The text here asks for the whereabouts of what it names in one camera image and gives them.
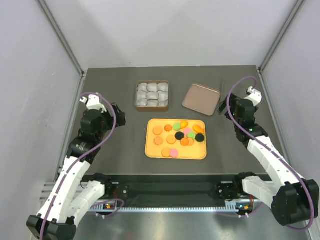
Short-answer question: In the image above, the brown cookie tin box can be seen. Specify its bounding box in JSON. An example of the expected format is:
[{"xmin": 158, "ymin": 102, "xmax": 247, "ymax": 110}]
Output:
[{"xmin": 134, "ymin": 80, "xmax": 170, "ymax": 113}]

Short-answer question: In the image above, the tan round cookie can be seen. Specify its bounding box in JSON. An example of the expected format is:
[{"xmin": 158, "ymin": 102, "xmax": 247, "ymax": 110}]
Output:
[
  {"xmin": 166, "ymin": 135, "xmax": 176, "ymax": 145},
  {"xmin": 187, "ymin": 137, "xmax": 195, "ymax": 146},
  {"xmin": 152, "ymin": 126, "xmax": 163, "ymax": 136}
]

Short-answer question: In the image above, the tan flower cookie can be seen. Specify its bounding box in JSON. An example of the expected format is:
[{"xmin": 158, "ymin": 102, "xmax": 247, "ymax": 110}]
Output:
[{"xmin": 153, "ymin": 136, "xmax": 163, "ymax": 146}]

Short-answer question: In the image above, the orange flower cookie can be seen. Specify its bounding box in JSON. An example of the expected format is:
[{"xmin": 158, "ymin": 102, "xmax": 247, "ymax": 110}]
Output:
[{"xmin": 164, "ymin": 124, "xmax": 173, "ymax": 132}]

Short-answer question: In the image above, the green cookie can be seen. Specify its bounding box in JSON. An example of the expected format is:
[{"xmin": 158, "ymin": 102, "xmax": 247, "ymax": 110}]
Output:
[
  {"xmin": 172, "ymin": 122, "xmax": 181, "ymax": 131},
  {"xmin": 187, "ymin": 131, "xmax": 197, "ymax": 140}
]

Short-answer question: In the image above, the orange round cookie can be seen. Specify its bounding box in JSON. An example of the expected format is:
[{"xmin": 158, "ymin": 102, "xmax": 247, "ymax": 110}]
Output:
[{"xmin": 180, "ymin": 138, "xmax": 189, "ymax": 146}]

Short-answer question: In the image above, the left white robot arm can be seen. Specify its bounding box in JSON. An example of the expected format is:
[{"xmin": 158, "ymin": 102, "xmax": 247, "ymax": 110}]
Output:
[{"xmin": 26, "ymin": 92, "xmax": 126, "ymax": 240}]

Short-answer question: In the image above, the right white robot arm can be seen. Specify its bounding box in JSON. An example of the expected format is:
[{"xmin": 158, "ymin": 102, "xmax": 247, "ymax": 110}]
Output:
[{"xmin": 218, "ymin": 87, "xmax": 320, "ymax": 226}]

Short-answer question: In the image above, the brown tin lid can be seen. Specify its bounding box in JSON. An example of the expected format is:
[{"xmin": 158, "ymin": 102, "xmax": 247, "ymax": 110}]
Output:
[{"xmin": 182, "ymin": 84, "xmax": 221, "ymax": 116}]

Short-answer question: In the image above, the orange fish cookie right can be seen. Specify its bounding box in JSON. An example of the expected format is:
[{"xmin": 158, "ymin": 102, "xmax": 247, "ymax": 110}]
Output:
[{"xmin": 193, "ymin": 125, "xmax": 205, "ymax": 135}]

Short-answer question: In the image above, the orange fish cookie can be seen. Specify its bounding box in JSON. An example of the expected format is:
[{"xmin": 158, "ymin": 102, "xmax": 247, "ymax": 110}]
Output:
[
  {"xmin": 180, "ymin": 120, "xmax": 189, "ymax": 129},
  {"xmin": 193, "ymin": 125, "xmax": 205, "ymax": 135}
]

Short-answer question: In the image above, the black cookie right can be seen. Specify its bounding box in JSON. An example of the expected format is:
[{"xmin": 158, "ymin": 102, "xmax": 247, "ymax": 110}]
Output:
[{"xmin": 195, "ymin": 133, "xmax": 205, "ymax": 143}]

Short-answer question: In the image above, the black cookie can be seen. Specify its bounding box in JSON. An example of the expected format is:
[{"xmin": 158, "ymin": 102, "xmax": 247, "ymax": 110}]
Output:
[
  {"xmin": 195, "ymin": 133, "xmax": 205, "ymax": 143},
  {"xmin": 175, "ymin": 131, "xmax": 185, "ymax": 141}
]

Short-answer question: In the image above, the orange fish cookie upper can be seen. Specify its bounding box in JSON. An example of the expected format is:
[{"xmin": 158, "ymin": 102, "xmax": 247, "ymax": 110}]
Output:
[{"xmin": 180, "ymin": 120, "xmax": 189, "ymax": 129}]

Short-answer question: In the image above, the pink cookie middle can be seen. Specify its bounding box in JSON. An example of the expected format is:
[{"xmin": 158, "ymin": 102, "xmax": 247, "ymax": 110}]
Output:
[{"xmin": 183, "ymin": 127, "xmax": 192, "ymax": 136}]

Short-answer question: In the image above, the pink cookie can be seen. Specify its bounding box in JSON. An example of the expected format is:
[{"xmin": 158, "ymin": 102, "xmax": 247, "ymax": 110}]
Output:
[
  {"xmin": 169, "ymin": 148, "xmax": 179, "ymax": 158},
  {"xmin": 183, "ymin": 127, "xmax": 192, "ymax": 136}
]

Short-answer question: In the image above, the orange cookie bottom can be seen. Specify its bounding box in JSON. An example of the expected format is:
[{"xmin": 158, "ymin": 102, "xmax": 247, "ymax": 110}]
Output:
[{"xmin": 161, "ymin": 147, "xmax": 171, "ymax": 158}]

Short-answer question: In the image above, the black cookie left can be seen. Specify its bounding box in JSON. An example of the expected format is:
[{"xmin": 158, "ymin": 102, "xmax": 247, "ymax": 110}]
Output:
[{"xmin": 175, "ymin": 131, "xmax": 185, "ymax": 141}]

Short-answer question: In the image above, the yellow tray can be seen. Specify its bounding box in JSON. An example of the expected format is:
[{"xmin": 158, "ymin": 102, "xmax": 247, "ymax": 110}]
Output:
[{"xmin": 145, "ymin": 118, "xmax": 207, "ymax": 161}]

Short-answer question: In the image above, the pink cookie bottom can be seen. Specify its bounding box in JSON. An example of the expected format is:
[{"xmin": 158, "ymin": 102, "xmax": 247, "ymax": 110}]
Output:
[{"xmin": 169, "ymin": 148, "xmax": 179, "ymax": 158}]

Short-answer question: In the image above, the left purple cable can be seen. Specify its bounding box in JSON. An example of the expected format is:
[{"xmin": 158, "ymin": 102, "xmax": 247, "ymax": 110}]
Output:
[{"xmin": 39, "ymin": 92, "xmax": 117, "ymax": 240}]

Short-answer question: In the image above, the purple cable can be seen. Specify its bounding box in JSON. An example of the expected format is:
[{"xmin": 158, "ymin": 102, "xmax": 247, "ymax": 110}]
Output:
[
  {"xmin": 39, "ymin": 92, "xmax": 117, "ymax": 240},
  {"xmin": 228, "ymin": 76, "xmax": 316, "ymax": 230}
]

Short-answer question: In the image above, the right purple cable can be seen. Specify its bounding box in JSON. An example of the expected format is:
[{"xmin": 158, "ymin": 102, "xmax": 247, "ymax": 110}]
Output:
[{"xmin": 228, "ymin": 76, "xmax": 316, "ymax": 230}]

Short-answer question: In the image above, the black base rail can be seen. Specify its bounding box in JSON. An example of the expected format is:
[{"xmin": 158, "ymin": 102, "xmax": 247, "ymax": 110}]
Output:
[{"xmin": 82, "ymin": 173, "xmax": 253, "ymax": 213}]

